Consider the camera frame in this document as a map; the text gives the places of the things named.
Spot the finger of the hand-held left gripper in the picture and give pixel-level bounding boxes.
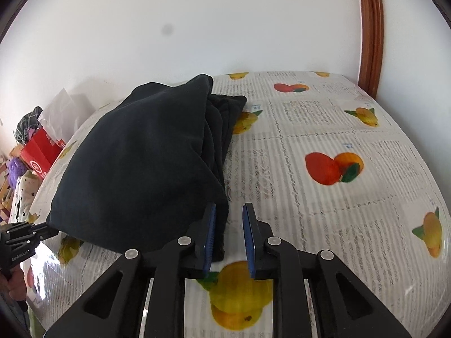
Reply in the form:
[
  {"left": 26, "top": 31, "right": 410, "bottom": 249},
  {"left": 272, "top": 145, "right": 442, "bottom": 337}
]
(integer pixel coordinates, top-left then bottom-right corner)
[{"left": 2, "top": 222, "right": 59, "bottom": 246}]

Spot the black sweatshirt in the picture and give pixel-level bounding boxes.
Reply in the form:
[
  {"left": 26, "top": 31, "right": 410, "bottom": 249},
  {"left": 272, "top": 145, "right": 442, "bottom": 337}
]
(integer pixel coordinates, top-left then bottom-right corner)
[{"left": 47, "top": 73, "right": 247, "bottom": 263}]

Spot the white plastic bag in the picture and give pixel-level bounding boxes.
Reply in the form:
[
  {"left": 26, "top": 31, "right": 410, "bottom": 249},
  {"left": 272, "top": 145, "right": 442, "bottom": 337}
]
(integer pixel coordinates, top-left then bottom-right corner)
[{"left": 38, "top": 88, "right": 94, "bottom": 141}]

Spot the white floral quilt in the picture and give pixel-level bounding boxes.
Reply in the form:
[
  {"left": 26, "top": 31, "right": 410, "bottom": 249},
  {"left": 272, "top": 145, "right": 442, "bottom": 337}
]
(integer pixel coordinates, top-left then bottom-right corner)
[{"left": 9, "top": 171, "right": 45, "bottom": 224}]

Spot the fruit print tablecloth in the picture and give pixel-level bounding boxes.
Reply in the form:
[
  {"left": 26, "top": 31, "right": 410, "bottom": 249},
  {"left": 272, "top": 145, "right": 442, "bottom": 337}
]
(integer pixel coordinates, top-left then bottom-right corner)
[{"left": 26, "top": 71, "right": 451, "bottom": 338}]

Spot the brown wooden door frame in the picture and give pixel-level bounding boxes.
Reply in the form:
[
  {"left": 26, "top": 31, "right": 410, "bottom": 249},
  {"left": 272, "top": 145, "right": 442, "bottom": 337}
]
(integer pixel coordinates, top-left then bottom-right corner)
[{"left": 355, "top": 0, "right": 384, "bottom": 99}]

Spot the grey plaid cloth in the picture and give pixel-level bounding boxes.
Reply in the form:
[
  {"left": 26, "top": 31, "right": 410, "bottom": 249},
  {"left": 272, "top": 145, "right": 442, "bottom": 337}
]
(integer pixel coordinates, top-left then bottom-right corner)
[{"left": 13, "top": 106, "right": 43, "bottom": 145}]

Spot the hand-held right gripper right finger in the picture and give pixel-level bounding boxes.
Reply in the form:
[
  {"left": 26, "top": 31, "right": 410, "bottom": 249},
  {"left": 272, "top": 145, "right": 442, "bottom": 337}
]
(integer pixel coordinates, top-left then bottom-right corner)
[{"left": 241, "top": 202, "right": 413, "bottom": 338}]

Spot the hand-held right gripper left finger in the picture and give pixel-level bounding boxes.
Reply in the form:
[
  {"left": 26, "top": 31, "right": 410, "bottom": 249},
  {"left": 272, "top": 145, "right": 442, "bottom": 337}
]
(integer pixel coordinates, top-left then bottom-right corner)
[{"left": 44, "top": 202, "right": 217, "bottom": 338}]

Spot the person's left hand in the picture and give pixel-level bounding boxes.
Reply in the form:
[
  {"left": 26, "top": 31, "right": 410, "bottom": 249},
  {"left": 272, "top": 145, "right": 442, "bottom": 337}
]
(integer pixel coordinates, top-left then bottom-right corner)
[{"left": 5, "top": 266, "right": 28, "bottom": 301}]

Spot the purple fluffy toy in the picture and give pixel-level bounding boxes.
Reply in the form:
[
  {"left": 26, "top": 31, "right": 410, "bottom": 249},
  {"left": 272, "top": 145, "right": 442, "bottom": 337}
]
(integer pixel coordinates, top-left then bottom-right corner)
[{"left": 8, "top": 158, "right": 29, "bottom": 189}]

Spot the red paper bag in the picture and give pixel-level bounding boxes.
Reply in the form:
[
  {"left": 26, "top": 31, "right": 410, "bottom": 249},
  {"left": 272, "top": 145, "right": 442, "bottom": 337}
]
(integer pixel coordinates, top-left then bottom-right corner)
[{"left": 19, "top": 127, "right": 67, "bottom": 178}]

